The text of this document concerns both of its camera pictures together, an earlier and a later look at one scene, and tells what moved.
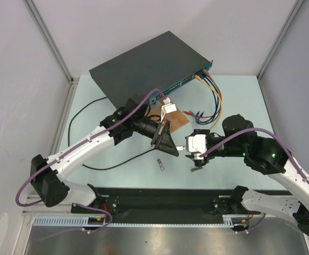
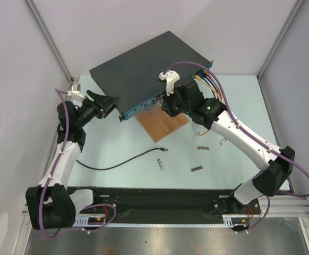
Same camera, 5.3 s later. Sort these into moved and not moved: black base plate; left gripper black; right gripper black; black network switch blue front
Moved: right gripper black; left gripper black
Not moved: black network switch blue front; black base plate
